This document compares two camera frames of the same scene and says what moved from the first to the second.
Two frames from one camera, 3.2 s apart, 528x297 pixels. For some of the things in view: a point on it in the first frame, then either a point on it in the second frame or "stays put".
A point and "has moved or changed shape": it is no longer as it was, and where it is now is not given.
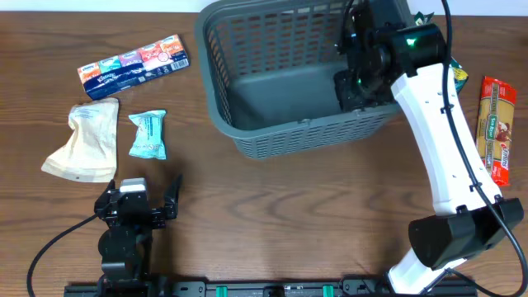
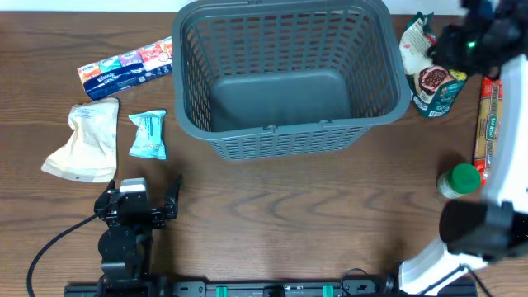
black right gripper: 346,101 → 447,52
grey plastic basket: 269,69 has moved or changed shape
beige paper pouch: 91,153 stays put
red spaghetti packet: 495,129 stays put
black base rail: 348,288 stays put
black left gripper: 106,205 stays put
